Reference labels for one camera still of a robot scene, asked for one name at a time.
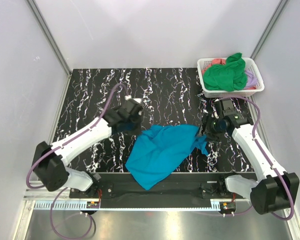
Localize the green t shirt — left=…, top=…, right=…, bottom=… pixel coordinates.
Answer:
left=203, top=52, right=248, bottom=92

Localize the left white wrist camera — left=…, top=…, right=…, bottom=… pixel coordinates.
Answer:
left=124, top=95, right=143, bottom=116

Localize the pink t shirt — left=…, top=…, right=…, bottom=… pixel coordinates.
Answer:
left=201, top=58, right=226, bottom=75

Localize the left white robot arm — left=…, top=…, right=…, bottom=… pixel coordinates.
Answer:
left=32, top=96, right=143, bottom=198

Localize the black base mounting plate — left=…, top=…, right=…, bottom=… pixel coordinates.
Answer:
left=69, top=171, right=247, bottom=209

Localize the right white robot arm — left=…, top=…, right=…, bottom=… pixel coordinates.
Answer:
left=197, top=97, right=300, bottom=221

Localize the lilac t shirt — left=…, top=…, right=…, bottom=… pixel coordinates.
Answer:
left=244, top=70, right=258, bottom=90

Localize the aluminium frame post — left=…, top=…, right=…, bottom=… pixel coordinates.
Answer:
left=24, top=0, right=72, bottom=76
left=250, top=0, right=290, bottom=60

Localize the blue t shirt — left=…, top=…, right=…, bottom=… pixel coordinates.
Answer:
left=125, top=124, right=208, bottom=191

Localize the aluminium rail bar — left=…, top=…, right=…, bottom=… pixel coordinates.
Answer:
left=22, top=181, right=295, bottom=203

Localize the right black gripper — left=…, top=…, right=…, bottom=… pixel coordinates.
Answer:
left=194, top=113, right=227, bottom=144

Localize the right aluminium frame post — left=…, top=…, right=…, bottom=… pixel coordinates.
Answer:
left=250, top=0, right=290, bottom=60

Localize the left aluminium frame post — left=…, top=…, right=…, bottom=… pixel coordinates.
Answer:
left=24, top=0, right=72, bottom=76

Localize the white plastic laundry basket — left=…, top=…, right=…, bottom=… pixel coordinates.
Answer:
left=197, top=57, right=265, bottom=98

